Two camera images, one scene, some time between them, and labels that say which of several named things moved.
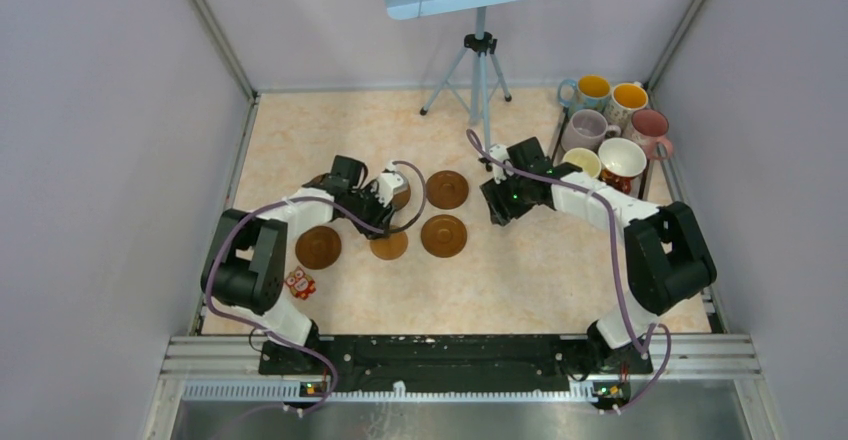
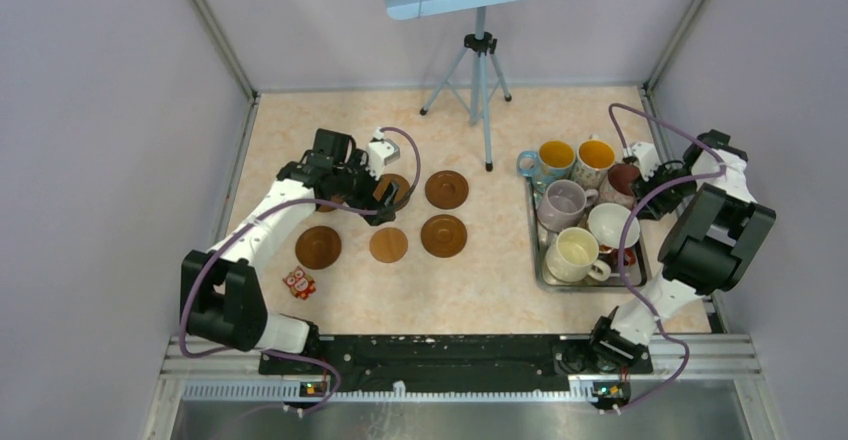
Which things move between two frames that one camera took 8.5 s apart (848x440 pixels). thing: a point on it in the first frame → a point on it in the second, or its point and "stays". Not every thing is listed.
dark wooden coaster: [318, 247] stays
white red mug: [621, 160] → [606, 224]
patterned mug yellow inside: [624, 99] → [593, 160]
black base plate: [439, 365] stays
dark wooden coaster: [447, 189] stays
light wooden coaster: [391, 247] stays
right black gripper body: [509, 198] → [666, 200]
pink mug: [649, 127] → [619, 185]
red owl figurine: [300, 283] stays
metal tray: [641, 189] → [636, 275]
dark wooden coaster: [443, 236] stays
